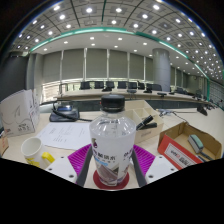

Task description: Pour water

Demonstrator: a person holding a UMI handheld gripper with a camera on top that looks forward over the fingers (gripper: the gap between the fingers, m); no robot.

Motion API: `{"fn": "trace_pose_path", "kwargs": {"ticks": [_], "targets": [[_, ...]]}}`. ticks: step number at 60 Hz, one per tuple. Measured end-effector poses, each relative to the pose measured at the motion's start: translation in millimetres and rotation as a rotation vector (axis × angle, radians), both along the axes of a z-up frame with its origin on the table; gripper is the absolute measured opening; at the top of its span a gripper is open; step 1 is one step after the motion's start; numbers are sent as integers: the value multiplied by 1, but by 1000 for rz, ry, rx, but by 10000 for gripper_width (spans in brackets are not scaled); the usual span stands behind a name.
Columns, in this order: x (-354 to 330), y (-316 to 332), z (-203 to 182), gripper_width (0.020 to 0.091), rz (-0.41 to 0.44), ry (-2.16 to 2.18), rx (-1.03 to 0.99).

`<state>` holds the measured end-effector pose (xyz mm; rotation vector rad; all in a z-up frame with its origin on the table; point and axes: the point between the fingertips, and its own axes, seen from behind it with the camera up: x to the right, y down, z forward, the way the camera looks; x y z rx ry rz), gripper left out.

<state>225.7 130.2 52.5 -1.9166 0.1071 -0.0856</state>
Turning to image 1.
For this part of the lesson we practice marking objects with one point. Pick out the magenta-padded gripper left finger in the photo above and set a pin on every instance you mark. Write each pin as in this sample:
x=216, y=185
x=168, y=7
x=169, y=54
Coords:
x=61, y=168

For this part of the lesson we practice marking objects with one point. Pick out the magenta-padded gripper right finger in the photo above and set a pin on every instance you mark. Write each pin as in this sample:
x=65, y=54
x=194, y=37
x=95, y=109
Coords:
x=160, y=168

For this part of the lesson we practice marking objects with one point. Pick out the open red-sided cardboard box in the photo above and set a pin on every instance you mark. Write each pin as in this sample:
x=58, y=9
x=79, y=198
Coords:
x=173, y=155

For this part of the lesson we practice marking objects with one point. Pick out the printed white paper sheet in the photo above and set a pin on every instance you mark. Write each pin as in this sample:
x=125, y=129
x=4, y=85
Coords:
x=65, y=135

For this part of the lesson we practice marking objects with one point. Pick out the flat round red coaster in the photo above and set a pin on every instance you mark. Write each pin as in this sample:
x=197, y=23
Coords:
x=124, y=183

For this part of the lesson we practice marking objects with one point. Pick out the cardboard desk organiser box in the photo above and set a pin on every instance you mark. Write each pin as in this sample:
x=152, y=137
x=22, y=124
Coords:
x=146, y=131

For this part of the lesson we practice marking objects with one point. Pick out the grey whiteboard eraser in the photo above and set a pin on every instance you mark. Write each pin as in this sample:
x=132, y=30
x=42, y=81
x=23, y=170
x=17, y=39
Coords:
x=195, y=143

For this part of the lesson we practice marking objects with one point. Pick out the black stapler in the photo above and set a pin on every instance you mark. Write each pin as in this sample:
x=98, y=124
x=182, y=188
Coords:
x=146, y=123

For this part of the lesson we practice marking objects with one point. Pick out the clear black-capped drink bottle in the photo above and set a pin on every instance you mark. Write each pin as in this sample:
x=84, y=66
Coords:
x=112, y=146

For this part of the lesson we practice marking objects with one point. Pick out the black desk telephone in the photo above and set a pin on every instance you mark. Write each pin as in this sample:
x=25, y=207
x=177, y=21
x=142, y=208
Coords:
x=64, y=113

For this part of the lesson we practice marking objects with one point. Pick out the white printed carton box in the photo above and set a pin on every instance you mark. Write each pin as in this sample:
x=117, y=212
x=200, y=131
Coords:
x=18, y=113

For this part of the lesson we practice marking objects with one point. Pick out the long curved conference desk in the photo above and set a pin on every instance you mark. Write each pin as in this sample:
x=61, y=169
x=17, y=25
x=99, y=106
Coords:
x=90, y=95

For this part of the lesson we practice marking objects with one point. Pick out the row of black office chairs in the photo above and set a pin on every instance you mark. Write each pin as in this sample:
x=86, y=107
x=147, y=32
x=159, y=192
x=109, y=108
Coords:
x=110, y=85

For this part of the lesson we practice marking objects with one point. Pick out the round ceiling lights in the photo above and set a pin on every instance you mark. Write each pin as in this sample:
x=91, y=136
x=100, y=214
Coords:
x=115, y=21

